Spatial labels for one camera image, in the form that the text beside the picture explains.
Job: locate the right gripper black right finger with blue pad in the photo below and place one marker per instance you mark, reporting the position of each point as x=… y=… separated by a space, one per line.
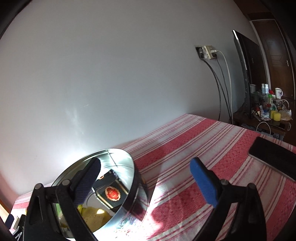
x=249 y=220

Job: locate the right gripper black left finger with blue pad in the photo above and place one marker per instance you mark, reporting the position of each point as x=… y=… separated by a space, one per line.
x=41 y=223

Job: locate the black tea packet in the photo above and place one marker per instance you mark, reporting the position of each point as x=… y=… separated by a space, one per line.
x=110 y=190

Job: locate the round metal tin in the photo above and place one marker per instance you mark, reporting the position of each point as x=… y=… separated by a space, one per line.
x=126 y=223

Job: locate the black smartphone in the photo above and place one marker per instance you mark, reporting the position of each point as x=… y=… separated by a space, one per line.
x=276 y=157

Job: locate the red striped bed cover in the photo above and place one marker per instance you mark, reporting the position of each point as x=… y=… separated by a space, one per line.
x=178 y=209

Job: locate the cluttered side table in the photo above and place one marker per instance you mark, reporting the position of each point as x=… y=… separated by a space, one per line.
x=270 y=116

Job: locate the white mug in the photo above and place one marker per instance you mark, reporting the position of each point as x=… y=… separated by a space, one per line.
x=278 y=93

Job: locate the black monitor screen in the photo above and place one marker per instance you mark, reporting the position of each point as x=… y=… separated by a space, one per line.
x=252 y=65

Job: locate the dark wardrobe door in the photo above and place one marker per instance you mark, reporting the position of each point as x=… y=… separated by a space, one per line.
x=277 y=55

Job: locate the wall power socket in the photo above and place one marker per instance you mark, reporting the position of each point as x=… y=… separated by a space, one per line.
x=206 y=52

